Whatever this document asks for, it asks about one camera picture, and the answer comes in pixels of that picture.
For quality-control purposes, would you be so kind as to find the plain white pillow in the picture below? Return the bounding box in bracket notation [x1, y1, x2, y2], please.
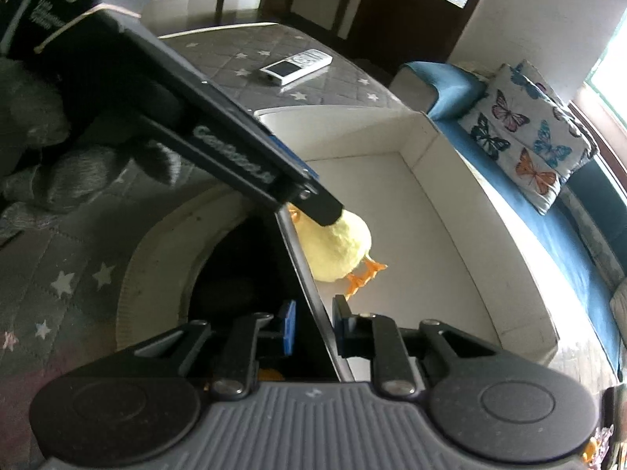
[611, 279, 627, 341]

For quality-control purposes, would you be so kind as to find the dark wooden door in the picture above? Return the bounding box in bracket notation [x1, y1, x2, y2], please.
[350, 0, 498, 62]

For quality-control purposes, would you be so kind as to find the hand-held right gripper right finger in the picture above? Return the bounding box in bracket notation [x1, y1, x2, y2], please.
[332, 295, 500, 400]

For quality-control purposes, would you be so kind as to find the white cardboard box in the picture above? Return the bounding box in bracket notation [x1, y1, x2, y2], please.
[255, 105, 560, 383]

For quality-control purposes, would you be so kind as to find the yellow plush duck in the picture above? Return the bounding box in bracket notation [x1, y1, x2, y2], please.
[288, 206, 389, 300]

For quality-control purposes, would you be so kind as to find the grey star quilted mat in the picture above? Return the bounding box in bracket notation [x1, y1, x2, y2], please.
[0, 22, 407, 451]

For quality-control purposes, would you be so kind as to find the butterfly print pillow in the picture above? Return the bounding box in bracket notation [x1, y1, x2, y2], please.
[458, 63, 569, 215]
[512, 59, 599, 182]

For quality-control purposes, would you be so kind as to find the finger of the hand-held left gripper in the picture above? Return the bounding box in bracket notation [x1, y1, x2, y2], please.
[105, 5, 344, 228]

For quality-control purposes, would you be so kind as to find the round white ribbed basket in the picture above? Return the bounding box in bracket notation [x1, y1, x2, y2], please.
[116, 190, 295, 353]

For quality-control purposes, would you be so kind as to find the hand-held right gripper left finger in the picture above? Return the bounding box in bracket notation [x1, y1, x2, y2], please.
[132, 298, 297, 400]

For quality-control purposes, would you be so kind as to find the white remote control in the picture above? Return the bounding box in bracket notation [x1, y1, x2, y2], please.
[259, 49, 334, 86]

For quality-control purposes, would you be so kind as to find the window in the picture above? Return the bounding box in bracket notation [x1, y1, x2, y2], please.
[585, 24, 627, 111]

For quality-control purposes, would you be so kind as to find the blue sofa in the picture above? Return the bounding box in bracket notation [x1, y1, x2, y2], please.
[391, 61, 627, 383]

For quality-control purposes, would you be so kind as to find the person's left hand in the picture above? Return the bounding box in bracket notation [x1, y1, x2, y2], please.
[0, 56, 183, 213]

